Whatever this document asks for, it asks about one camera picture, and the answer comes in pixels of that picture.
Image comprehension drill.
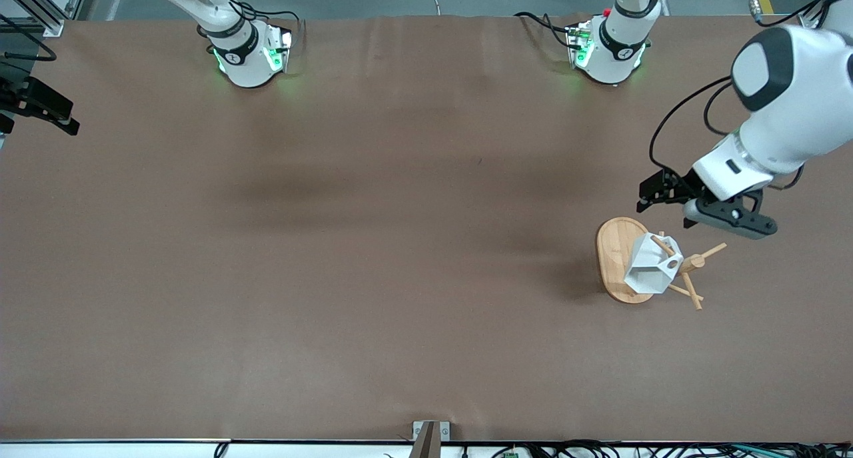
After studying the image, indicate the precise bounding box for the white faceted cup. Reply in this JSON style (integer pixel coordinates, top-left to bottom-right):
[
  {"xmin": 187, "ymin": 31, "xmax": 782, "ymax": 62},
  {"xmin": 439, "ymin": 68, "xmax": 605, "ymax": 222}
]
[{"xmin": 623, "ymin": 232, "xmax": 685, "ymax": 296}]

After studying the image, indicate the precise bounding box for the wooden cup rack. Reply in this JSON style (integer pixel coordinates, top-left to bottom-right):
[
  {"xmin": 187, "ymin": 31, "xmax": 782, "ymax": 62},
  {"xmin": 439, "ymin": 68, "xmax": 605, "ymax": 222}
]
[{"xmin": 595, "ymin": 217, "xmax": 728, "ymax": 311}]

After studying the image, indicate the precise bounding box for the brown table mat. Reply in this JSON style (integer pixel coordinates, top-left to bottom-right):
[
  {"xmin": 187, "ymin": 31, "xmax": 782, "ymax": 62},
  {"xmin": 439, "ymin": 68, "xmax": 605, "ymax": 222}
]
[{"xmin": 0, "ymin": 15, "xmax": 853, "ymax": 443}]

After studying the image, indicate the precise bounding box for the diagonal aluminium frame rail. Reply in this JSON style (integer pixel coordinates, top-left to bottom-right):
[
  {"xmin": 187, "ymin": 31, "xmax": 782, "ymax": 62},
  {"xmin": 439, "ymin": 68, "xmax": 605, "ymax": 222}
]
[{"xmin": 0, "ymin": 0, "xmax": 66, "ymax": 38}]

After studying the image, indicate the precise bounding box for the black left arm base cable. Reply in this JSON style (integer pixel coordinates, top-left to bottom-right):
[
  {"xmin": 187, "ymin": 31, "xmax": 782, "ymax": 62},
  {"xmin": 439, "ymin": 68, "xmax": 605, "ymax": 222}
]
[{"xmin": 513, "ymin": 11, "xmax": 582, "ymax": 51}]

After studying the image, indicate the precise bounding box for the black cable bundle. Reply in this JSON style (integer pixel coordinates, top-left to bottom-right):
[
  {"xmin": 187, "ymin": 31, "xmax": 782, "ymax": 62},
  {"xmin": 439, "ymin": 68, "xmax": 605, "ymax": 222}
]
[{"xmin": 460, "ymin": 439, "xmax": 853, "ymax": 458}]

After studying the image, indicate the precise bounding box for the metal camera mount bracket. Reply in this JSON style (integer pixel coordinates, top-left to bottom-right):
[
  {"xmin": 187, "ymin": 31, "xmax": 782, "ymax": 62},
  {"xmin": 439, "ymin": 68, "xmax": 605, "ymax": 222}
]
[{"xmin": 412, "ymin": 420, "xmax": 451, "ymax": 458}]

